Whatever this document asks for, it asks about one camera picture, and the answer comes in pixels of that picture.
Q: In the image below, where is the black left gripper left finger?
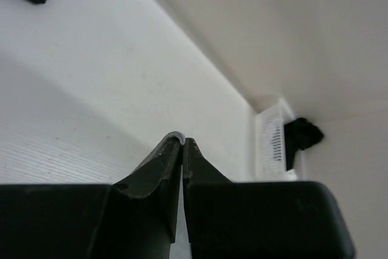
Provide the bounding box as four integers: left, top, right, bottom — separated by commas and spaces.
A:
0, 136, 182, 259

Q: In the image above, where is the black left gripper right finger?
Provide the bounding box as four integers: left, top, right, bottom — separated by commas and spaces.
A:
182, 138, 355, 258

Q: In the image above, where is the grey tank top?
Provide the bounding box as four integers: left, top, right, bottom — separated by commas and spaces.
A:
130, 131, 186, 259

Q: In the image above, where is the white plastic laundry basket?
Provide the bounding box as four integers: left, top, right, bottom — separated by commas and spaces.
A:
253, 98, 307, 181

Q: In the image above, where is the black crumpled garment in basket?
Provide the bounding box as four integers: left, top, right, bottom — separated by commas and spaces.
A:
284, 118, 324, 171

